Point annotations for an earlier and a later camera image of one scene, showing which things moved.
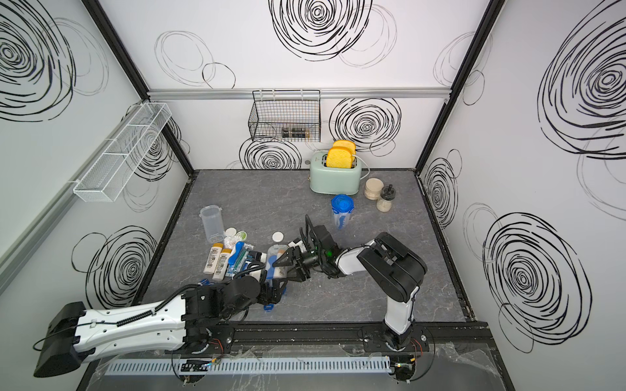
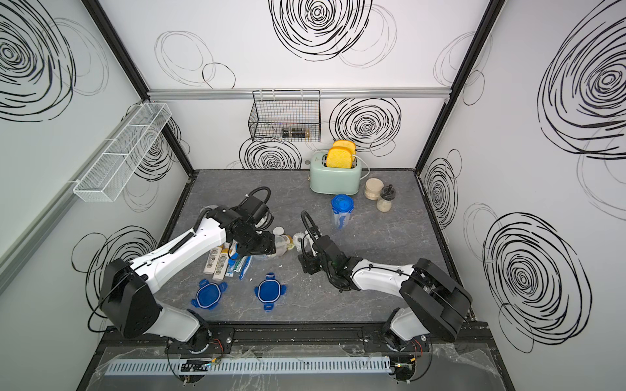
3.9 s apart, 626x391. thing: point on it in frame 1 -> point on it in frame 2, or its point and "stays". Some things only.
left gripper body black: [265, 296] -> [257, 243]
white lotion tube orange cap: [213, 258] stays
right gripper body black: [312, 259] stays
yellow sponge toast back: [348, 144] stays
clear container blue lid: [272, 272] -> [282, 245]
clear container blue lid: [341, 206] stays
